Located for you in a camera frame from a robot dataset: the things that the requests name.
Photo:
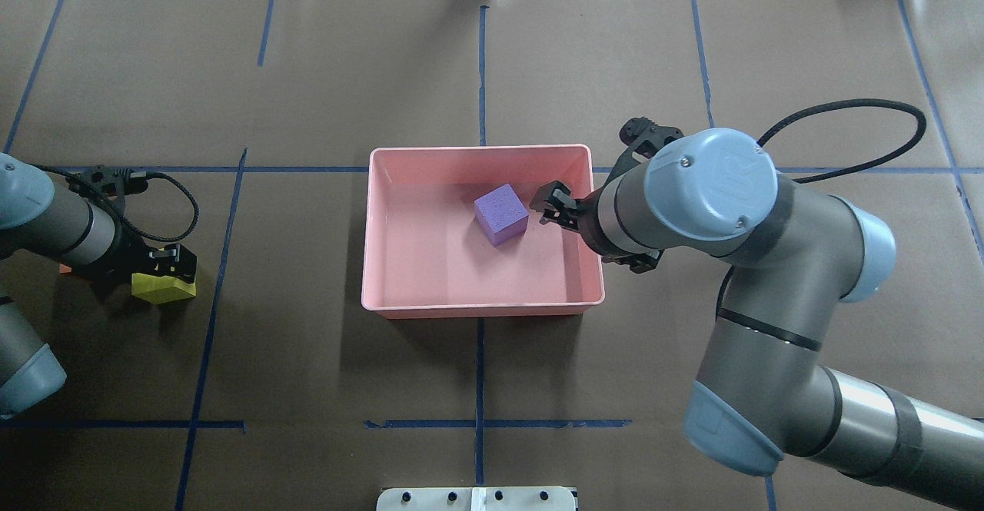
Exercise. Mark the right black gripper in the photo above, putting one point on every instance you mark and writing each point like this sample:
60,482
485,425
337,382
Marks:
582,215

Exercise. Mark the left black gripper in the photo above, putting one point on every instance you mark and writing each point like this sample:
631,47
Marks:
121,258

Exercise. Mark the yellow-green foam block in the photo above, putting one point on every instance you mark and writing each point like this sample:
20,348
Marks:
161,290

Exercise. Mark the purple foam block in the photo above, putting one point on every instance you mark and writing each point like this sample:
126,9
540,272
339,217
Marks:
501,215

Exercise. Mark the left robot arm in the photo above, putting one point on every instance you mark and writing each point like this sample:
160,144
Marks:
79,222

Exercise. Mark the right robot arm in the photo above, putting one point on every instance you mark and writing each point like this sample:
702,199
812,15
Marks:
794,253

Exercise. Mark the pink plastic bin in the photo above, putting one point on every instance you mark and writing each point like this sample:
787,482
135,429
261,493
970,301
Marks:
425,255

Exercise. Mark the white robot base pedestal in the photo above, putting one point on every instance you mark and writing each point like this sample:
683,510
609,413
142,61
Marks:
479,498

